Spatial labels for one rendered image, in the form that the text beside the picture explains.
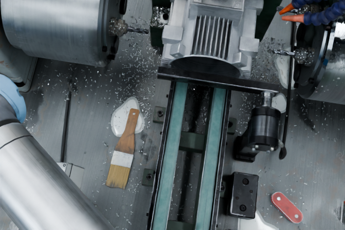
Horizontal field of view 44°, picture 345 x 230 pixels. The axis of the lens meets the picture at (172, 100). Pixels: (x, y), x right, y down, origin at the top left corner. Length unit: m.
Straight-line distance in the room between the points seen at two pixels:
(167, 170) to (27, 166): 0.50
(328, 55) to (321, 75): 0.04
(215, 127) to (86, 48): 0.34
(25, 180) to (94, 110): 0.65
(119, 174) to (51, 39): 0.38
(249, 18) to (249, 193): 0.40
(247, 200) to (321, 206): 0.20
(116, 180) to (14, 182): 0.59
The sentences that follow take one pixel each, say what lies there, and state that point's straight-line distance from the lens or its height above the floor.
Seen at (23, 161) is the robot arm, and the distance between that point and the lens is 0.48.
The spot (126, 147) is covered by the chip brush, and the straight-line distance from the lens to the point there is 1.06.
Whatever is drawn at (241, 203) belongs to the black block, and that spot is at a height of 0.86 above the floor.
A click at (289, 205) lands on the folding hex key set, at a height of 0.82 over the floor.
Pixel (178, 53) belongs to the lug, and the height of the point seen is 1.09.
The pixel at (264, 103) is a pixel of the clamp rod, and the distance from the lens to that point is 0.89.
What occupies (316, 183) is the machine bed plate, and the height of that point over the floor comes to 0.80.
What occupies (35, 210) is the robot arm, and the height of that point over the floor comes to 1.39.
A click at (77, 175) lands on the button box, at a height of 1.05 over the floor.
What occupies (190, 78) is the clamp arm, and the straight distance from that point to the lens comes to 0.88.
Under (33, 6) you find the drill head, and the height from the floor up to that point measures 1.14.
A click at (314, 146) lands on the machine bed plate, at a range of 1.14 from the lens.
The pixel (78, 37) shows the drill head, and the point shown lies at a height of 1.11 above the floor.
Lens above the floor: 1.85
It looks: 72 degrees down
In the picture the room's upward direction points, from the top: 5 degrees clockwise
